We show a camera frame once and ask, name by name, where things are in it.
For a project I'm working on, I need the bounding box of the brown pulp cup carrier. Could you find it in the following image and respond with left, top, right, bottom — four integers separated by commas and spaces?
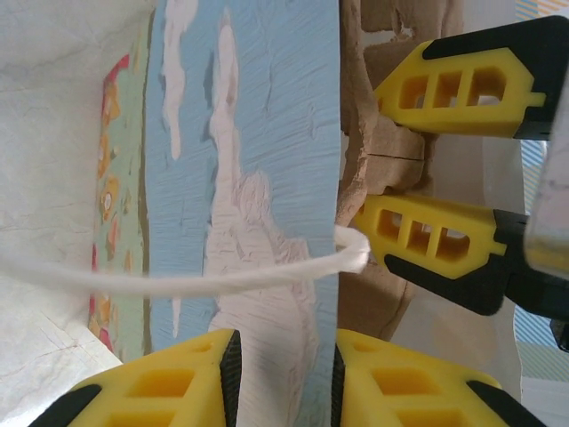
336, 0, 467, 344

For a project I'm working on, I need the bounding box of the printed paper gift bag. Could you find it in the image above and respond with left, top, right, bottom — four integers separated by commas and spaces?
0, 0, 555, 427

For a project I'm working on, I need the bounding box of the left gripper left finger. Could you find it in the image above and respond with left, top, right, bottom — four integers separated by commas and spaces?
51, 327, 244, 427

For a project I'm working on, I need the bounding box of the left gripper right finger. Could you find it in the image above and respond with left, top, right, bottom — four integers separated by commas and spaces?
330, 327, 537, 427

